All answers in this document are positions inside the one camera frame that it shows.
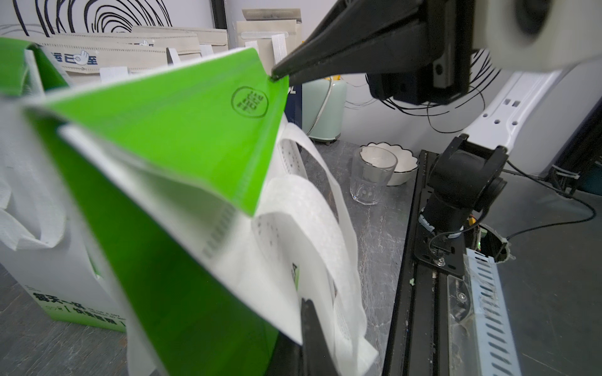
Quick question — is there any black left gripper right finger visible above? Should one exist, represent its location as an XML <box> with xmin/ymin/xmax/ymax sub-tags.
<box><xmin>271</xmin><ymin>1</ymin><xmax>475</xmax><ymax>87</ymax></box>

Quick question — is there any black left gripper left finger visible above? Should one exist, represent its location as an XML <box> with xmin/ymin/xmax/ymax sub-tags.
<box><xmin>300</xmin><ymin>299</ymin><xmax>339</xmax><ymax>376</ymax></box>

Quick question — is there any green white bag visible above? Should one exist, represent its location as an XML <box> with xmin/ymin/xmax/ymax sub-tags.
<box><xmin>1</xmin><ymin>38</ymin><xmax>126</xmax><ymax>332</ymax></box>
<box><xmin>24</xmin><ymin>48</ymin><xmax>378</xmax><ymax>375</ymax></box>

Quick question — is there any blue beige bag first row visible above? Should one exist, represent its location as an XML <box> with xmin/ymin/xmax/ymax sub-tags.
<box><xmin>27</xmin><ymin>31</ymin><xmax>203</xmax><ymax>86</ymax></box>

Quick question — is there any blue beige takeout bag front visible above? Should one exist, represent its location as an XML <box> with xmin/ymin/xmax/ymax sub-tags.
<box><xmin>236</xmin><ymin>9</ymin><xmax>302</xmax><ymax>75</ymax></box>

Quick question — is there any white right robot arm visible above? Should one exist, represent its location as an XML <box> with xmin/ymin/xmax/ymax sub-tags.
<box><xmin>419</xmin><ymin>68</ymin><xmax>570</xmax><ymax>238</ymax></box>

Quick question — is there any blue beige bag middle row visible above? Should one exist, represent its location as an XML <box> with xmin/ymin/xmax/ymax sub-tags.
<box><xmin>133</xmin><ymin>26</ymin><xmax>229</xmax><ymax>53</ymax></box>

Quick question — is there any clear wine glass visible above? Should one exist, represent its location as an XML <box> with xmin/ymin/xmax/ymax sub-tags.
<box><xmin>350</xmin><ymin>146</ymin><xmax>398</xmax><ymax>205</ymax></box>

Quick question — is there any white scalloped plate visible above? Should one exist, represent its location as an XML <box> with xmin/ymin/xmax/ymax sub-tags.
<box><xmin>360</xmin><ymin>142</ymin><xmax>418</xmax><ymax>186</ymax></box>

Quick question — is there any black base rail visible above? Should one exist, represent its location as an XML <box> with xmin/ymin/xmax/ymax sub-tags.
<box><xmin>382</xmin><ymin>150</ymin><xmax>451</xmax><ymax>375</ymax></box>

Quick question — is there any black corner frame post right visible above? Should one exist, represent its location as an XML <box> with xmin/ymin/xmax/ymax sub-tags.
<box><xmin>209</xmin><ymin>0</ymin><xmax>227</xmax><ymax>30</ymax></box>

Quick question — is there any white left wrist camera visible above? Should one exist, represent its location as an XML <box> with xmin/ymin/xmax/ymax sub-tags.
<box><xmin>473</xmin><ymin>0</ymin><xmax>601</xmax><ymax>72</ymax></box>

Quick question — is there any grey slotted cable duct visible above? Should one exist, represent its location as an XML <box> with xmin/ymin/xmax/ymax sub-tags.
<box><xmin>447</xmin><ymin>249</ymin><xmax>521</xmax><ymax>375</ymax></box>

